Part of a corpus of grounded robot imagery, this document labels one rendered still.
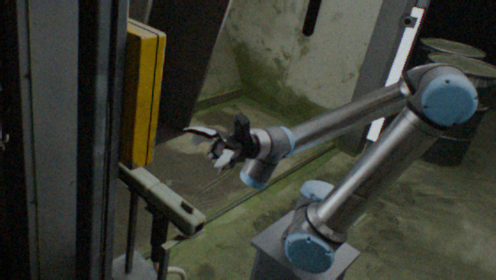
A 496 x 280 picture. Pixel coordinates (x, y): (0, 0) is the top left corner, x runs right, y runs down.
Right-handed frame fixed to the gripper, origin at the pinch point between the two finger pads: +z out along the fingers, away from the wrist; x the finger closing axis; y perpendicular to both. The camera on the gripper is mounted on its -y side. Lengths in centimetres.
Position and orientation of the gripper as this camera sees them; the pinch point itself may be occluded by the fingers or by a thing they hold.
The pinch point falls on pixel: (197, 145)
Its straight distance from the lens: 107.6
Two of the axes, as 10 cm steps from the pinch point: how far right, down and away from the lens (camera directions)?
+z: -8.0, 0.3, -6.0
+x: -5.0, -5.8, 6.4
